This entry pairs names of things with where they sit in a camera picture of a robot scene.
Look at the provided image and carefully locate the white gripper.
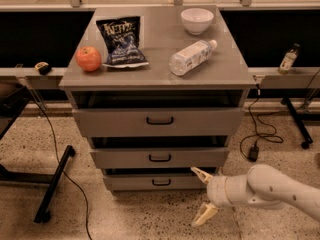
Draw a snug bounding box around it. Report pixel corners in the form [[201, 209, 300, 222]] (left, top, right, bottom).
[[191, 167, 250, 227]]

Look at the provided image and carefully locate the grey bottom drawer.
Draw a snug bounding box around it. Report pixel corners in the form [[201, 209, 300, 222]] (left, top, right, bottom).
[[103, 173, 206, 191]]

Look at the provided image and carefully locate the grey drawer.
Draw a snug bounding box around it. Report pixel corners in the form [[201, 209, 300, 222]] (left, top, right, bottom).
[[73, 108, 244, 137], [103, 173, 206, 191], [90, 147, 229, 169]]

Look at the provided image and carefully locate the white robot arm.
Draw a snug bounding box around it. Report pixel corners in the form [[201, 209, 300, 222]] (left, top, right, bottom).
[[191, 164, 320, 227]]

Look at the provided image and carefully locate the grey top drawer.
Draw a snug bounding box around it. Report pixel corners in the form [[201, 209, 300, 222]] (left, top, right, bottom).
[[73, 108, 244, 137]]

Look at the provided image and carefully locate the grey middle drawer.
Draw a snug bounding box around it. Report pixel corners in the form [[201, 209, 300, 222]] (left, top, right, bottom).
[[90, 147, 229, 169]]

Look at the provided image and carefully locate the grey drawer cabinet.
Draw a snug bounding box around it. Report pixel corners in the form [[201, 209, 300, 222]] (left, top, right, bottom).
[[60, 7, 255, 178]]

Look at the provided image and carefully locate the black stand right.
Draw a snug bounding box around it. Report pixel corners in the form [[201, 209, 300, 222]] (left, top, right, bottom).
[[281, 97, 320, 149]]

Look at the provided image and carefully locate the black stand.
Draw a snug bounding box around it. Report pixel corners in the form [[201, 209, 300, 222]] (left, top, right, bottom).
[[0, 82, 75, 223], [281, 97, 320, 149]]

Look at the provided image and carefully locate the clear plastic water bottle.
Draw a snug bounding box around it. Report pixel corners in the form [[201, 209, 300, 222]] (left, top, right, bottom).
[[169, 40, 218, 76]]

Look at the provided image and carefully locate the small glass oil bottle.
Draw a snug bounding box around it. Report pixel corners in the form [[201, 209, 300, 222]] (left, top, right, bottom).
[[278, 43, 300, 75]]

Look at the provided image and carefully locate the white bowl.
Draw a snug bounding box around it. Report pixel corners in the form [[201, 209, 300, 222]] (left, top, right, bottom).
[[180, 8, 214, 35]]

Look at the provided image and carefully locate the red apple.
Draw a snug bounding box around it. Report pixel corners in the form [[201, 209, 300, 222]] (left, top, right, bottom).
[[76, 46, 101, 72]]

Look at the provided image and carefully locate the black kettle chips bag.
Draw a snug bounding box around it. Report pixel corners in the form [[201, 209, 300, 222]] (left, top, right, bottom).
[[96, 16, 148, 68]]

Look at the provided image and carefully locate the small black yellow device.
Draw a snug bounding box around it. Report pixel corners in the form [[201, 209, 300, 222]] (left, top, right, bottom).
[[34, 62, 52, 75]]

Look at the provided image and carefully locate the black stand left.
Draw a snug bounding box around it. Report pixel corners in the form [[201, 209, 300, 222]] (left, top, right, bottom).
[[0, 82, 75, 223]]

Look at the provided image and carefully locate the black power adapter with cable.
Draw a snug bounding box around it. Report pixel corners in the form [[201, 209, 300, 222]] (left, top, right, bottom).
[[239, 84, 284, 163]]

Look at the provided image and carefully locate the black floor cable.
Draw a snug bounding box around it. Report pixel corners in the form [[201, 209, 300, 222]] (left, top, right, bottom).
[[32, 98, 94, 240]]

